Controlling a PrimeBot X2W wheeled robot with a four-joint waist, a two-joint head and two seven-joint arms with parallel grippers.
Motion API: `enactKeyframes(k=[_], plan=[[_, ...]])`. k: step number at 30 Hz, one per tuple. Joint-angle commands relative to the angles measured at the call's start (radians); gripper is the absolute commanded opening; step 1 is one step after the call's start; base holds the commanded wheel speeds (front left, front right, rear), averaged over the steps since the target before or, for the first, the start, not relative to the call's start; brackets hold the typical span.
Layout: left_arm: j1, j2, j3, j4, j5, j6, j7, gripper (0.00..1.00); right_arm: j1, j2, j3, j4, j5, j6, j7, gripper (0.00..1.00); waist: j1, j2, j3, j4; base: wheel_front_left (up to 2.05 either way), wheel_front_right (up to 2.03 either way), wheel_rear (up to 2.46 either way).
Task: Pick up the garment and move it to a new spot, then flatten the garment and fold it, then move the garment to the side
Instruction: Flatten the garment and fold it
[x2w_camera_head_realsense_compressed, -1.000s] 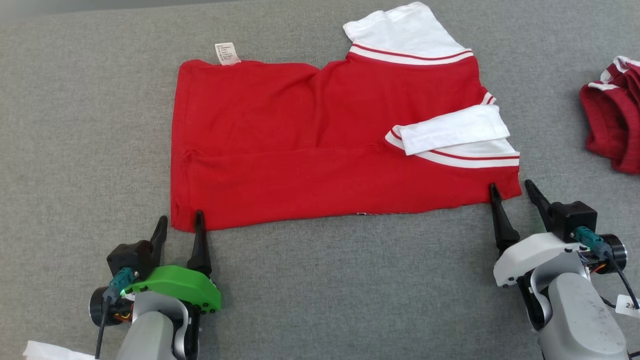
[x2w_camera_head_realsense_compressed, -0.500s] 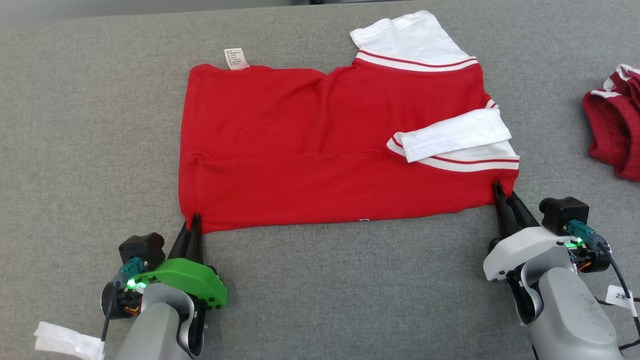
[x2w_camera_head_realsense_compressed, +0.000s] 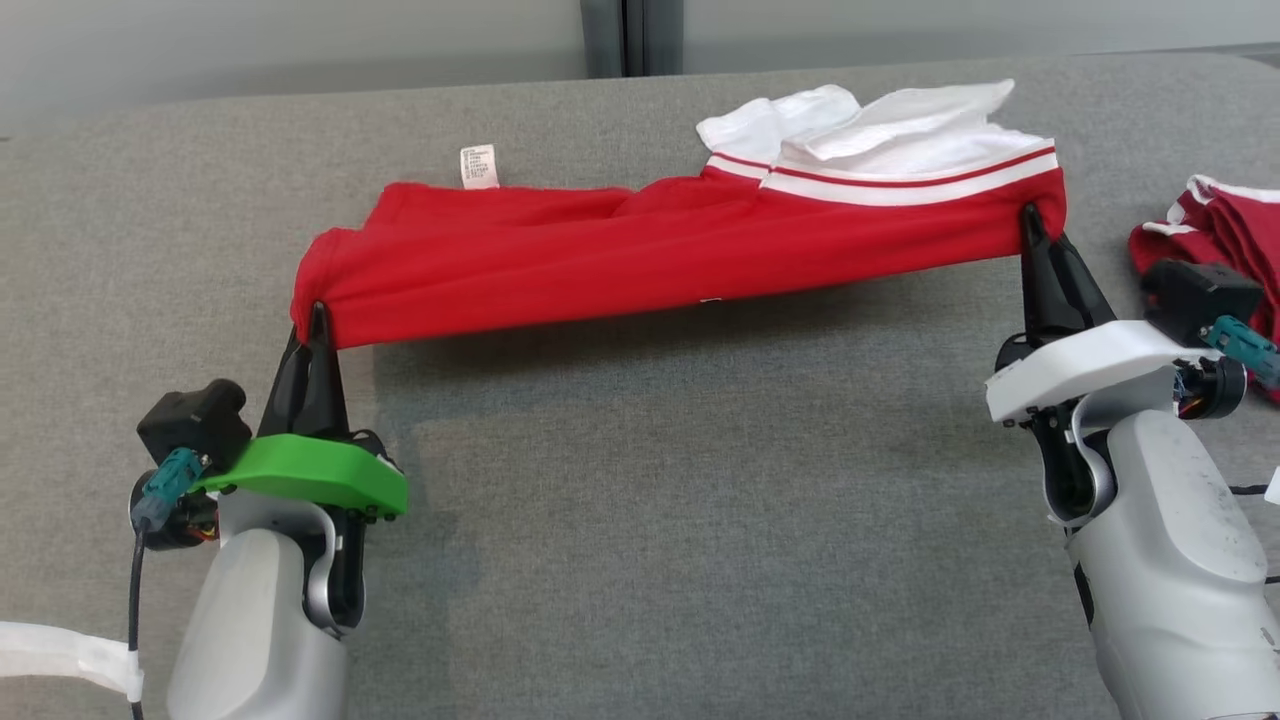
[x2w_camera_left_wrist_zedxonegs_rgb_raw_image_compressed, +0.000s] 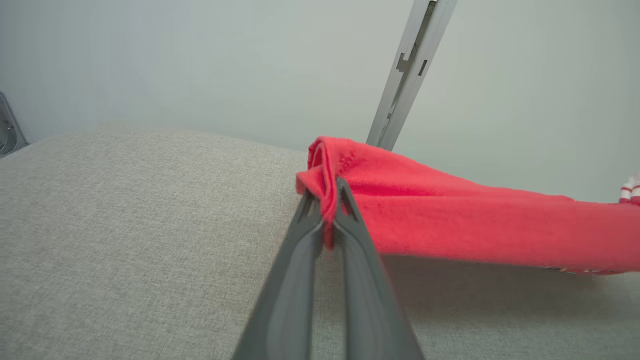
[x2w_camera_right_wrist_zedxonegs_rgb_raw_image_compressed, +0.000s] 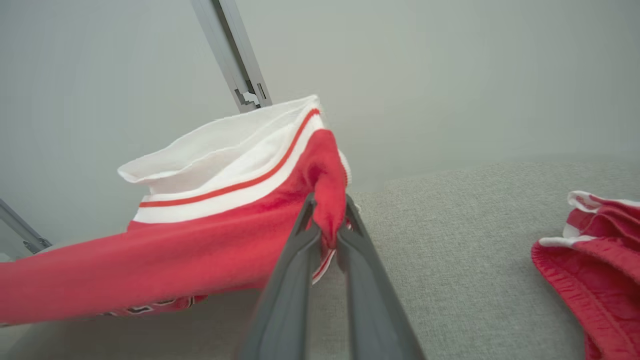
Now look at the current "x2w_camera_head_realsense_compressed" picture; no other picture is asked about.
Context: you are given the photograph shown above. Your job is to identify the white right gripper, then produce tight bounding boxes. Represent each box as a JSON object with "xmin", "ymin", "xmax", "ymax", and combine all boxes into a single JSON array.
[{"xmin": 985, "ymin": 203, "xmax": 1226, "ymax": 423}]

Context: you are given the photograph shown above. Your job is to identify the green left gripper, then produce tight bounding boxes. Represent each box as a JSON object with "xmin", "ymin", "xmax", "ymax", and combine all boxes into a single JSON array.
[{"xmin": 195, "ymin": 302, "xmax": 409, "ymax": 521}]

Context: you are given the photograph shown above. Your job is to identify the red shorts with white stripe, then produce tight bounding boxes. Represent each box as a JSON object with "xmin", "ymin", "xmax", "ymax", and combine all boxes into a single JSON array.
[{"xmin": 1128, "ymin": 175, "xmax": 1280, "ymax": 403}]

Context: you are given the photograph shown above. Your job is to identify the red and white lettered jersey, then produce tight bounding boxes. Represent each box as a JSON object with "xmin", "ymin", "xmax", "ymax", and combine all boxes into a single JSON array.
[{"xmin": 291, "ymin": 80, "xmax": 1068, "ymax": 351}]

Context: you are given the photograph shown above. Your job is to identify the black left cable teal plug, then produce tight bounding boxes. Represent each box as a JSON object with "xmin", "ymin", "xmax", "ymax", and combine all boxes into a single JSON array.
[{"xmin": 127, "ymin": 448, "xmax": 208, "ymax": 720}]

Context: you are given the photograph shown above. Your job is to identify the black cable teal plug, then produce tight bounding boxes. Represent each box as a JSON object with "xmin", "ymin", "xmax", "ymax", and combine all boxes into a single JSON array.
[
  {"xmin": 127, "ymin": 448, "xmax": 208, "ymax": 720},
  {"xmin": 1200, "ymin": 315, "xmax": 1280, "ymax": 586}
]

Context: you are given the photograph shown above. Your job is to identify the black right cable teal plug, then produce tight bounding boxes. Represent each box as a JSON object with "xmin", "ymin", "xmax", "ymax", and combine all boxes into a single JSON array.
[{"xmin": 1200, "ymin": 315, "xmax": 1280, "ymax": 586}]

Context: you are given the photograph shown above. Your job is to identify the white cable wrap tape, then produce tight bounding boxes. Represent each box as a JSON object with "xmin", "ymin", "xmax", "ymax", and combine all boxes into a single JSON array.
[{"xmin": 0, "ymin": 620, "xmax": 145, "ymax": 703}]

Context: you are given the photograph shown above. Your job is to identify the grey partition post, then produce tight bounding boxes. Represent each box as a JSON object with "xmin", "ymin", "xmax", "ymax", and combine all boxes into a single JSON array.
[{"xmin": 580, "ymin": 0, "xmax": 686, "ymax": 79}]

